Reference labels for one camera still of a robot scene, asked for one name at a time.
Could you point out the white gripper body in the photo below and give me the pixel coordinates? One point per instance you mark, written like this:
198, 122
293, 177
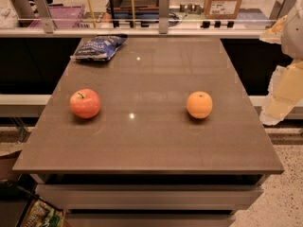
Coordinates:
294, 35

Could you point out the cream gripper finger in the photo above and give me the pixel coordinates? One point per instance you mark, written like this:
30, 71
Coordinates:
285, 91
273, 34

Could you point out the orange fruit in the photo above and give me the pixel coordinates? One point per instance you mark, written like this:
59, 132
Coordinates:
199, 105

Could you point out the blue chip bag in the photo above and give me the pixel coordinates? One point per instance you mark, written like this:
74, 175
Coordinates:
101, 48

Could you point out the red apple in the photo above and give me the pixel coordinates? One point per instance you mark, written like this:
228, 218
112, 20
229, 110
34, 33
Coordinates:
85, 103

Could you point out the purple plastic crate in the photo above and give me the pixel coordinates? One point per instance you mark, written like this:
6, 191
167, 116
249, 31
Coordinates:
62, 17

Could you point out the glass railing with metal posts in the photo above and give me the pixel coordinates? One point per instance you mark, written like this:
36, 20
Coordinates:
133, 18

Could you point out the upper cabinet drawer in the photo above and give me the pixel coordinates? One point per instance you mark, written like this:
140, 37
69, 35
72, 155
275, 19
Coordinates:
149, 197

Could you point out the cabinet drawer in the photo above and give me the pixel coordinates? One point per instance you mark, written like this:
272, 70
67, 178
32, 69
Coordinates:
149, 220
149, 197

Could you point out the lower cabinet drawer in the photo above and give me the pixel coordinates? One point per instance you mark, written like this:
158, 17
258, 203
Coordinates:
149, 220

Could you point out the snack box on floor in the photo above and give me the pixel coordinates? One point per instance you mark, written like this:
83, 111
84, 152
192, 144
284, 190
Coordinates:
41, 214

